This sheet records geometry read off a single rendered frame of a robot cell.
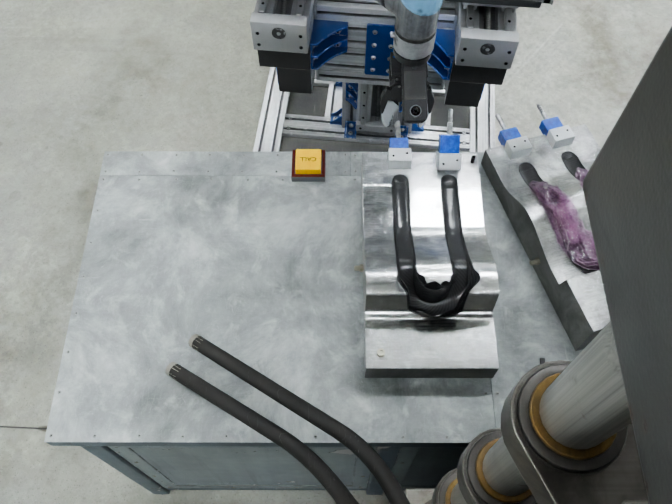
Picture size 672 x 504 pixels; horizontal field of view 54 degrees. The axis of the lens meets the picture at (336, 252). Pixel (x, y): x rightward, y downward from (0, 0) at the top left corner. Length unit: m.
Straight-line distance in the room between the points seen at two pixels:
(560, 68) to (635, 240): 2.77
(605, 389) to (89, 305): 1.21
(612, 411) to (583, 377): 0.03
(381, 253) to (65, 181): 1.66
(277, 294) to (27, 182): 1.57
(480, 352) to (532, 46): 1.99
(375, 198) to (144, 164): 0.58
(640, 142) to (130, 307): 1.28
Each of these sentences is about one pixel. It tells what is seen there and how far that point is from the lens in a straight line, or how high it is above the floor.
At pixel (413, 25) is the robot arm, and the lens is 1.21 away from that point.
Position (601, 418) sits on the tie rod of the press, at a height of 1.63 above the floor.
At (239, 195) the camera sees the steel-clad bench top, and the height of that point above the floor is 0.80.
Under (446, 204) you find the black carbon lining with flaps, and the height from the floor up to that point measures 0.88.
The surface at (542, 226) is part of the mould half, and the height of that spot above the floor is 0.89.
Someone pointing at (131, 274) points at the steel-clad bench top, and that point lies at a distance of 1.53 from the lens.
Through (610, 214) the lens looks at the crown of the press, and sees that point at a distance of 0.35.
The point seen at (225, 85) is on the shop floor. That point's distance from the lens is 2.90.
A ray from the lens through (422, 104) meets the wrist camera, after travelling 1.28.
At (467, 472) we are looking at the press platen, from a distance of 0.85.
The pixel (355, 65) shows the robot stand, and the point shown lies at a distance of 1.91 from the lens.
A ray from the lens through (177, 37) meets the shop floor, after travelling 3.13.
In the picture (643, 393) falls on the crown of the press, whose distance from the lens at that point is 0.32.
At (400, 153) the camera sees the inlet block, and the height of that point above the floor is 0.92.
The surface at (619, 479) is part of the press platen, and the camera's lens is 0.63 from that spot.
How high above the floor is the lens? 2.11
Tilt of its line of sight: 62 degrees down
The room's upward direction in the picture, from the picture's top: straight up
